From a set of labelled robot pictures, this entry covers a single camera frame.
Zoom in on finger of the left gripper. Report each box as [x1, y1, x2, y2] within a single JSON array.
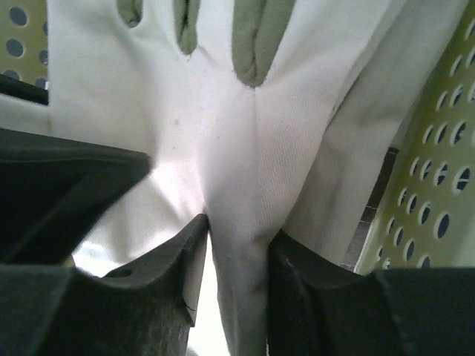
[[0, 72, 153, 266]]

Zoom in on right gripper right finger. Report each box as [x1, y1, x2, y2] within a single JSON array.
[[267, 232, 474, 355]]

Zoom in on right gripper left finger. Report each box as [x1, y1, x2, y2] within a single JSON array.
[[1, 214, 208, 355]]

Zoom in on white grey glove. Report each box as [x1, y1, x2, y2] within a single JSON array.
[[1, 1, 467, 355]]

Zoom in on yellow-green storage basket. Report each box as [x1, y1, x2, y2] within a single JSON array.
[[0, 0, 475, 275]]

